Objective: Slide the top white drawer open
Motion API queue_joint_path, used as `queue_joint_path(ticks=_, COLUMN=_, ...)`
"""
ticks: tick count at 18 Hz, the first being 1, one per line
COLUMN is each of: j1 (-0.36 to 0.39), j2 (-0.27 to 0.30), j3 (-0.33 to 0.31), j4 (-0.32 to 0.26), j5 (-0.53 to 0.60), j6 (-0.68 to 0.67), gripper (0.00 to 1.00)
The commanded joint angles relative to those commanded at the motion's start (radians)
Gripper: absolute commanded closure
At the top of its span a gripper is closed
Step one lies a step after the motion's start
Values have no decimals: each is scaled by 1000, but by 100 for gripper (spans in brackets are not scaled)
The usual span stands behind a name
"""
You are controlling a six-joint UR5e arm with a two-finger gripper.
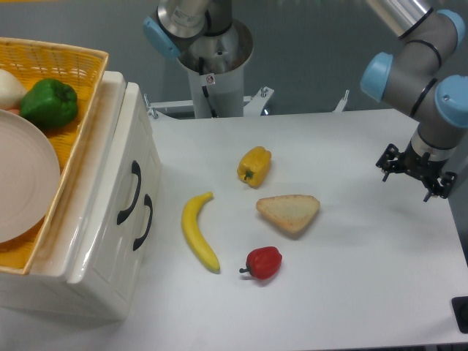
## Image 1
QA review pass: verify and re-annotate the black drawer handle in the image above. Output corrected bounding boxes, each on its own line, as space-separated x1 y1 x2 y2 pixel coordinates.
116 159 143 225
132 194 154 252

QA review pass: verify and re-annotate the red bell pepper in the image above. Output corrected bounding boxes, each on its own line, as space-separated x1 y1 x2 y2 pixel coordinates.
239 246 282 280

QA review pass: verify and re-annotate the yellow bell pepper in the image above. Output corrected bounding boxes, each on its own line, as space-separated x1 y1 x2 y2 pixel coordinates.
237 146 271 188

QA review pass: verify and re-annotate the white drawer cabinet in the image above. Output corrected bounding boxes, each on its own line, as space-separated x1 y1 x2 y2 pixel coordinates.
1 72 162 320

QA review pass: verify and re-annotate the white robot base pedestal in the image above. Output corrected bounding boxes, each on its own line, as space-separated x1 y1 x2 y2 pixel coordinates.
178 19 253 118

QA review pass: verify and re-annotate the yellow woven basket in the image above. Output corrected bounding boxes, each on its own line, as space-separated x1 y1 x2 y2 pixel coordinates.
1 37 109 275

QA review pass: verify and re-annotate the green bell pepper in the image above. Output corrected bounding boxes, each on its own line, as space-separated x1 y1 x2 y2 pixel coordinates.
20 78 78 129

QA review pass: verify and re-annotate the black corner device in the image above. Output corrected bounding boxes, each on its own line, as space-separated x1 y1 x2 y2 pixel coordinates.
451 296 468 334

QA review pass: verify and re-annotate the white onion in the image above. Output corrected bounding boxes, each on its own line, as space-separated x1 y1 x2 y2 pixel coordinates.
0 69 27 110

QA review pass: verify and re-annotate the white drawer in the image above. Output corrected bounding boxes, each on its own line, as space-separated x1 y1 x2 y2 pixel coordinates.
68 83 162 320

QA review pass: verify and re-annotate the pink plate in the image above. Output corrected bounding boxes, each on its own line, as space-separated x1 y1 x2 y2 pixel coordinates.
1 110 60 242

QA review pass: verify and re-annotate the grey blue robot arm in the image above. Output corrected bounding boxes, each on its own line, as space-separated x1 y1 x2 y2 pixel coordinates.
143 1 467 198

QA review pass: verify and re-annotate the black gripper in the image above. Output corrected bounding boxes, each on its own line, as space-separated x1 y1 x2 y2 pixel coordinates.
376 143 457 202

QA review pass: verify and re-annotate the yellow banana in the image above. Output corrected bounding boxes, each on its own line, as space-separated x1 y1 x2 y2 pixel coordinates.
181 192 221 273

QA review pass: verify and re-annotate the black lower drawer handle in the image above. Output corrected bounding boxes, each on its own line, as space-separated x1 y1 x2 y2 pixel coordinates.
132 194 154 252

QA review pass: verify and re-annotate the black top drawer handle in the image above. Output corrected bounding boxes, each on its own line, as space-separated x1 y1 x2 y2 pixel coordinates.
116 159 143 225

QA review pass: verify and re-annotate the slice of bread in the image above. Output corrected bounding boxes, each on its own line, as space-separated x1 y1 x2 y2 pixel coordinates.
256 195 320 234

